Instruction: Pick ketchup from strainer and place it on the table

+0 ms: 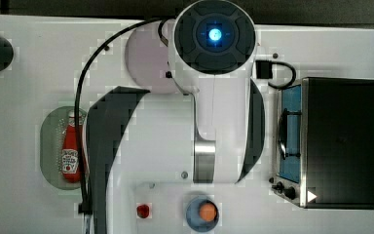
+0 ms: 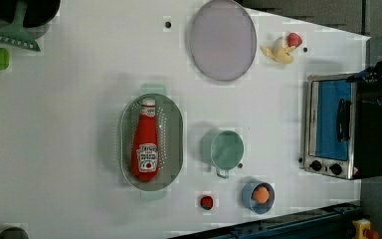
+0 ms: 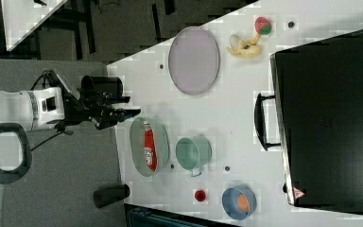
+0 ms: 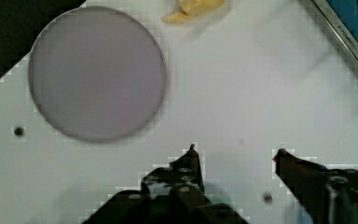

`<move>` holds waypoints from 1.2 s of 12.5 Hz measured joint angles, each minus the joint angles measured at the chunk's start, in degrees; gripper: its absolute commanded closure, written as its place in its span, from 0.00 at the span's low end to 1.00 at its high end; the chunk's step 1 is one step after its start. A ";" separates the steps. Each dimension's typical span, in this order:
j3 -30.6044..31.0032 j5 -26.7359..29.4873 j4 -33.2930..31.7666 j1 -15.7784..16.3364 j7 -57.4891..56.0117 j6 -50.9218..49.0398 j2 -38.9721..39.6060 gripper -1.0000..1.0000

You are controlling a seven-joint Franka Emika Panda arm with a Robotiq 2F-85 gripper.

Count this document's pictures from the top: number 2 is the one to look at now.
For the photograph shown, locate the red plush ketchup bottle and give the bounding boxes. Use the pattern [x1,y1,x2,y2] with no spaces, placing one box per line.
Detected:
[131,98,159,182]

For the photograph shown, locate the green oval strainer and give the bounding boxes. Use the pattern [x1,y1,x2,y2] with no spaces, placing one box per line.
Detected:
[118,84,183,201]

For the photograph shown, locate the green mug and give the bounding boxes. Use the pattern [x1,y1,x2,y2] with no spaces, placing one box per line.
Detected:
[200,128,245,179]

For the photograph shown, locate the red toy strawberry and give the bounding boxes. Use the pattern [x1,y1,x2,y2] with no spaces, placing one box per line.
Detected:
[200,196,214,210]

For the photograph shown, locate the lilac round plate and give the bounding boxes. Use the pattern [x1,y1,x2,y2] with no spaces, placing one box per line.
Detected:
[190,0,257,81]

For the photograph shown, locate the blue cup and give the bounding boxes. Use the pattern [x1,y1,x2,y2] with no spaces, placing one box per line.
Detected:
[242,180,275,214]

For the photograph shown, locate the orange toy fruit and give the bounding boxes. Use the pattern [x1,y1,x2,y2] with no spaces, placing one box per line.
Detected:
[253,186,270,204]

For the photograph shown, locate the peeled toy banana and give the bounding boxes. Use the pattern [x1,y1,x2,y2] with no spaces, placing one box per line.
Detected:
[261,37,295,64]

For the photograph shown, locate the red toy fruit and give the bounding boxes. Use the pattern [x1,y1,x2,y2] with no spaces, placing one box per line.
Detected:
[286,33,302,48]

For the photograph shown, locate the silver black toaster oven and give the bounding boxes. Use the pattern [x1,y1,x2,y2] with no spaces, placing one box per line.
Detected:
[303,74,382,180]

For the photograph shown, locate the black pot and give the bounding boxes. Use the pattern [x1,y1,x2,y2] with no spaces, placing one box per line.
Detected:
[0,0,61,28]

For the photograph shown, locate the green slotted spatula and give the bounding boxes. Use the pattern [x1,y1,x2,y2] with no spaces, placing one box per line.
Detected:
[0,0,41,52]

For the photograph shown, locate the yellow red emergency button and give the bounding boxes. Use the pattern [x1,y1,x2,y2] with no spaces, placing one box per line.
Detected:
[352,219,380,239]

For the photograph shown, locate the dark round object bottom left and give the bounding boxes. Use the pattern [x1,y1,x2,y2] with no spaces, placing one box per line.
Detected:
[0,227,29,239]

